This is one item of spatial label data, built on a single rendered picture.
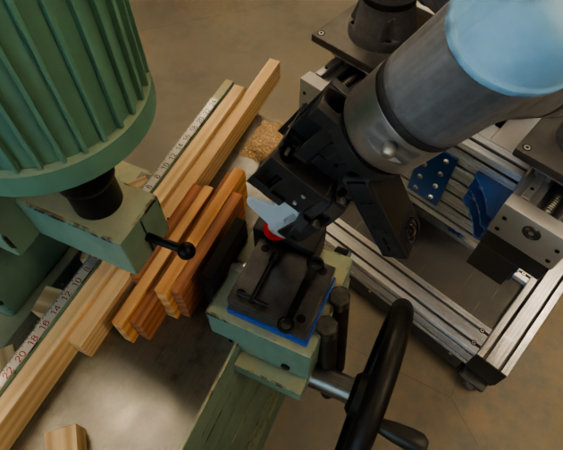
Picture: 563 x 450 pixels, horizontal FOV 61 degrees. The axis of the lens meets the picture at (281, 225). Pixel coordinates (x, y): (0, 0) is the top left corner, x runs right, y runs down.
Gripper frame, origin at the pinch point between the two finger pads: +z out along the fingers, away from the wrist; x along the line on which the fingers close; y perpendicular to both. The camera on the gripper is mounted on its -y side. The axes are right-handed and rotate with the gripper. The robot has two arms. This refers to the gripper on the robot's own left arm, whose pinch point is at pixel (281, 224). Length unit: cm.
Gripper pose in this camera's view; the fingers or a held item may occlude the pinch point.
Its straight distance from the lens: 53.7
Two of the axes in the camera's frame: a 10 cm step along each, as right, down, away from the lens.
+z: -4.6, 2.9, 8.4
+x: -4.2, 7.6, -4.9
